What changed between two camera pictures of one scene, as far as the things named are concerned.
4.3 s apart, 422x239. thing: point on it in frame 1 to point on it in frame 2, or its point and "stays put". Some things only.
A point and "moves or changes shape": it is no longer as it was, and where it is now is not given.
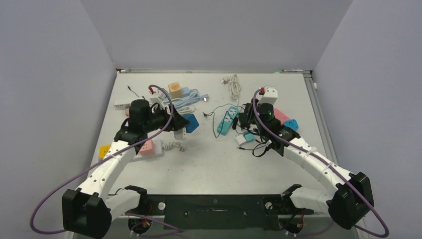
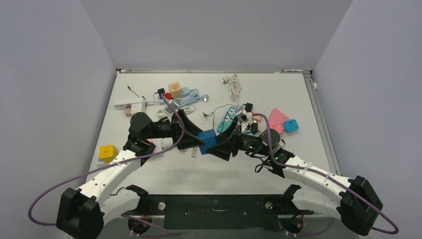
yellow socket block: (103, 150) stays put
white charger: (180, 134) moves or changes shape
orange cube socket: (175, 89) stays put
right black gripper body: (252, 117) to (240, 141)
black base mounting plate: (220, 211) stays put
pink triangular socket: (280, 116) stays put
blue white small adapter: (193, 123) moves or changes shape
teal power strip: (227, 120) stays put
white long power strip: (121, 104) stays put
